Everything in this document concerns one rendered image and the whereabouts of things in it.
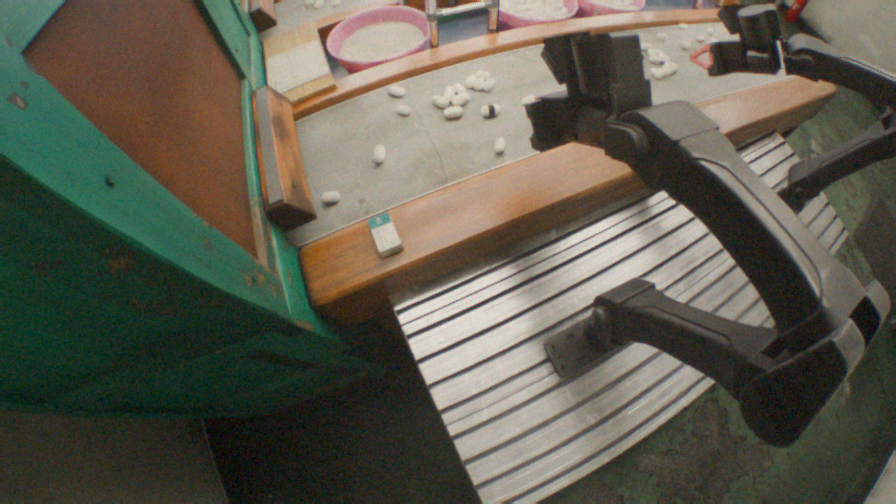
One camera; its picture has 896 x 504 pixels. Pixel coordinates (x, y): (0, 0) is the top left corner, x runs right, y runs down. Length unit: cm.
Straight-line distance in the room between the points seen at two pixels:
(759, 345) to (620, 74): 27
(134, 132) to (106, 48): 8
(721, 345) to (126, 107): 56
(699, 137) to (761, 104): 81
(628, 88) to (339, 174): 49
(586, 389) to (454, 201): 38
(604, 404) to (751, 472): 126
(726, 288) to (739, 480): 111
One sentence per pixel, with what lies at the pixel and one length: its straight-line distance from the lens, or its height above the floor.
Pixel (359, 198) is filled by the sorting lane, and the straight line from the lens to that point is 61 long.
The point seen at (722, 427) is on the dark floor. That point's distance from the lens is 164.
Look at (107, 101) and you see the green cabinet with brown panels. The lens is 34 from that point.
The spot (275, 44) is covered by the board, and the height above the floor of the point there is 78.
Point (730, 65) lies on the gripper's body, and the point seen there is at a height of 92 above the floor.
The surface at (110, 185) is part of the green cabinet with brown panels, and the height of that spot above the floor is 112.
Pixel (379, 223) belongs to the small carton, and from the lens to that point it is 52.
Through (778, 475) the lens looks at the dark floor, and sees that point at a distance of 193.
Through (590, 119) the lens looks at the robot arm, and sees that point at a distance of 39.
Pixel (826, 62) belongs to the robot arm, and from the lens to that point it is 77.
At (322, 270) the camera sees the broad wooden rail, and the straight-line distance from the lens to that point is 54.
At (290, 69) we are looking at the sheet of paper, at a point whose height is 78.
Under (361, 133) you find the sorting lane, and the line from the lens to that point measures 70.
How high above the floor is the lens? 124
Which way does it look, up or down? 68 degrees down
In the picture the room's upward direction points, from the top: 6 degrees counter-clockwise
